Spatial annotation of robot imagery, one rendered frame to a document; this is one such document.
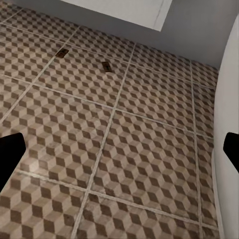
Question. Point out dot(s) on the furniture sink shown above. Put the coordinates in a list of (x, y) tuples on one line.
[(147, 13)]

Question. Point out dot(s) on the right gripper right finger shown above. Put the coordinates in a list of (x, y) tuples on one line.
[(231, 148)]

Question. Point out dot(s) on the mousetrap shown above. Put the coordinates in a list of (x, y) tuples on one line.
[(62, 53), (106, 66)]

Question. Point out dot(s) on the bathtub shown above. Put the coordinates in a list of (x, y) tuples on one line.
[(226, 119)]

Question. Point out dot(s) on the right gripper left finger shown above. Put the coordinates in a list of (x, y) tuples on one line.
[(12, 148)]

